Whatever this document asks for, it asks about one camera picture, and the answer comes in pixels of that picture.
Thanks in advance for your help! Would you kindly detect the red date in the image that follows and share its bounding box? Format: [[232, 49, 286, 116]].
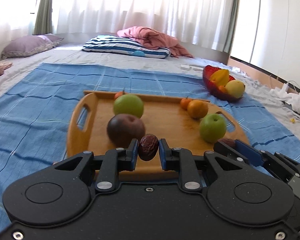
[[138, 134, 159, 161], [219, 138, 236, 148]]

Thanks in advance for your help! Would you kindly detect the dark purple apple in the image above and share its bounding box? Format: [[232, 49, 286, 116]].
[[107, 114, 146, 148]]

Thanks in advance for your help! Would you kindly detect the wooden serving tray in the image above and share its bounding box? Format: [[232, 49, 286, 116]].
[[66, 90, 251, 182]]

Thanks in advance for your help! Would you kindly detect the green apple at front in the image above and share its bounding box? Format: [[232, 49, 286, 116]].
[[199, 113, 227, 144]]

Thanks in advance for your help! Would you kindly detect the green apple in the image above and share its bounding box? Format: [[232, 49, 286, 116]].
[[113, 94, 144, 118], [199, 113, 227, 144]]

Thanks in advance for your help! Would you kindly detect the large orange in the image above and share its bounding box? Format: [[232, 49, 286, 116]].
[[187, 100, 209, 119]]

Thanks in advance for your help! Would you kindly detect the small tangerine right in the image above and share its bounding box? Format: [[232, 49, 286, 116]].
[[180, 98, 192, 110]]

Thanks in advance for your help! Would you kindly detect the green apple at back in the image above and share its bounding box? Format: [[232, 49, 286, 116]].
[[113, 94, 144, 118]]

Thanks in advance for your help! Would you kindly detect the small tangerine behind apple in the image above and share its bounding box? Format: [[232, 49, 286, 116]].
[[114, 90, 125, 100]]

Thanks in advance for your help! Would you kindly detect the yellow pear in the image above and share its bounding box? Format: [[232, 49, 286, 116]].
[[225, 80, 245, 99]]

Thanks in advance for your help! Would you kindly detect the white crumpled cloth right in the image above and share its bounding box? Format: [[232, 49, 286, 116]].
[[269, 83, 300, 115]]

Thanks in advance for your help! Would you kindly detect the small orange in bowl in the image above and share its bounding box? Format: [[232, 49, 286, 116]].
[[218, 86, 228, 94]]

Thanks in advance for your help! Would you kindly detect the red fruit bowl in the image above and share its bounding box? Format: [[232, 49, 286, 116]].
[[203, 65, 245, 102]]

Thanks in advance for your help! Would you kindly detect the blue checked blanket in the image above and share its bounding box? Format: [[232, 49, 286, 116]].
[[0, 63, 300, 232]]

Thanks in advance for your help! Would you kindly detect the blue white striped pillow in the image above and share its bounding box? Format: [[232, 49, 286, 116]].
[[82, 35, 171, 59]]

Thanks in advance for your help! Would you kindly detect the pink crumpled quilt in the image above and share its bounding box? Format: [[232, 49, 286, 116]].
[[117, 26, 193, 58]]

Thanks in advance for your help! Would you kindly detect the green drape right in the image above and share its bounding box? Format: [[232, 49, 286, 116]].
[[223, 0, 239, 54]]

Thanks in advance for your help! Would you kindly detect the green drape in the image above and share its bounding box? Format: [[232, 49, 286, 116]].
[[33, 0, 52, 35], [223, 0, 239, 54]]

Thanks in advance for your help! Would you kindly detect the white sheer curtain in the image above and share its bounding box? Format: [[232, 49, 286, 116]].
[[0, 0, 232, 51]]

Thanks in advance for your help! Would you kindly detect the purple pillow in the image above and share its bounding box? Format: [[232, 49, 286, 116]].
[[1, 34, 63, 59]]

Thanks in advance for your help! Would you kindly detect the green drape middle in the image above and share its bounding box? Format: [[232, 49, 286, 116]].
[[33, 0, 52, 35]]

